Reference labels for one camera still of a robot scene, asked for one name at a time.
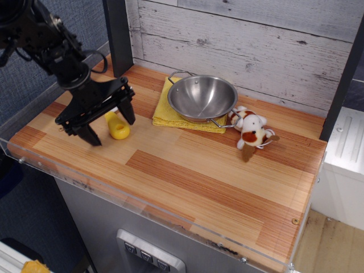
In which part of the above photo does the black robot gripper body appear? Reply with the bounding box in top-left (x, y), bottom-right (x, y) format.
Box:
top-left (55, 77), bottom-right (135, 135)

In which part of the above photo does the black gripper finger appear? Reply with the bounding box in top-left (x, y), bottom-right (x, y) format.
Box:
top-left (117, 98), bottom-right (135, 125)
top-left (76, 124), bottom-right (102, 146)

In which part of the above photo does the yellow handled white toy knife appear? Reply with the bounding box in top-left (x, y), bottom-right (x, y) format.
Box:
top-left (104, 111), bottom-right (130, 140)

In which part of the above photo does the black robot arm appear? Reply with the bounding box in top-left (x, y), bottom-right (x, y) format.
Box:
top-left (1, 1), bottom-right (135, 146)

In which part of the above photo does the white ridged side counter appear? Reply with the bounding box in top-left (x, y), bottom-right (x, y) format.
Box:
top-left (311, 107), bottom-right (363, 230)

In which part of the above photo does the yellow folded cloth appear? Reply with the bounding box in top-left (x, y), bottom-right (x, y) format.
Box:
top-left (152, 77), bottom-right (226, 134)

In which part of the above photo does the silver toy fridge cabinet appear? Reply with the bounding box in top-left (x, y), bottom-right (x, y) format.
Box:
top-left (56, 179), bottom-right (287, 272)

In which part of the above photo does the brown white plush dog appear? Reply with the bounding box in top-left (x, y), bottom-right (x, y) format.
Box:
top-left (228, 106), bottom-right (280, 162)

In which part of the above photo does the silver dispenser button panel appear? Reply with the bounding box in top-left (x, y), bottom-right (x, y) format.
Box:
top-left (116, 229), bottom-right (186, 272)

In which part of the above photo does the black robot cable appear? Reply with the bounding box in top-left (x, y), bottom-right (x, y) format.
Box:
top-left (82, 49), bottom-right (108, 74)

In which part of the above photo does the stainless steel bowl with handles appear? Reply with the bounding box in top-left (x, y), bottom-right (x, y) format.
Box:
top-left (167, 71), bottom-right (242, 128)

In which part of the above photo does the dark left shelf post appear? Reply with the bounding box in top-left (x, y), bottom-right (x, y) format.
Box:
top-left (102, 0), bottom-right (134, 77)

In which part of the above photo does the dark shelf post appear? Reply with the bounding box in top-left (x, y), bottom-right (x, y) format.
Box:
top-left (320, 18), bottom-right (363, 141)
top-left (102, 0), bottom-right (134, 77)

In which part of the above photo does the dark right shelf post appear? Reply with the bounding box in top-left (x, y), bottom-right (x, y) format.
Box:
top-left (320, 18), bottom-right (363, 141)

